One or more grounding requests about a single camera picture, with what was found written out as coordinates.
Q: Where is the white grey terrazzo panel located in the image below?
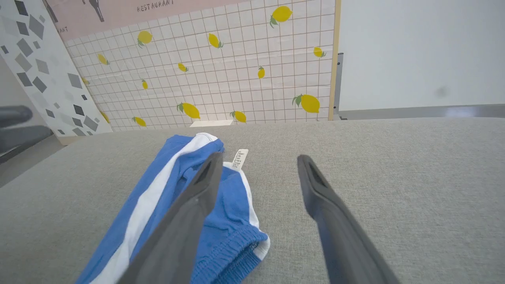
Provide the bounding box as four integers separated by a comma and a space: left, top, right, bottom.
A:
0, 0, 114, 146

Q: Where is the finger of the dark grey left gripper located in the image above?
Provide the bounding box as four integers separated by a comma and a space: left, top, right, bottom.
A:
0, 125, 53, 155
0, 105, 33, 128

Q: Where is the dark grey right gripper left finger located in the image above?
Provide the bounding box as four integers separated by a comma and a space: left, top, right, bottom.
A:
118, 152, 224, 284

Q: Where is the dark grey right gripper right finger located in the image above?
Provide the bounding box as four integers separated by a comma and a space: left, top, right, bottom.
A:
297, 155, 400, 284

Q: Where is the lemon print grid panel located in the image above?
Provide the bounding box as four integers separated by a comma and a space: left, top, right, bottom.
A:
65, 0, 342, 132

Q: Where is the plain white partition board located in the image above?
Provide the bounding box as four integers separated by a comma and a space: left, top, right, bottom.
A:
339, 0, 505, 112

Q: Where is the small white box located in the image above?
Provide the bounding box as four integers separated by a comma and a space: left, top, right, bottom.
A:
189, 120, 234, 127

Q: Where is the blue garment with white stripe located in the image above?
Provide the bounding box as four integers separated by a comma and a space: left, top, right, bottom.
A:
75, 133, 271, 284

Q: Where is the pink restaurant poster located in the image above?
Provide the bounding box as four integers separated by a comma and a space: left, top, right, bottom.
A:
43, 0, 253, 42

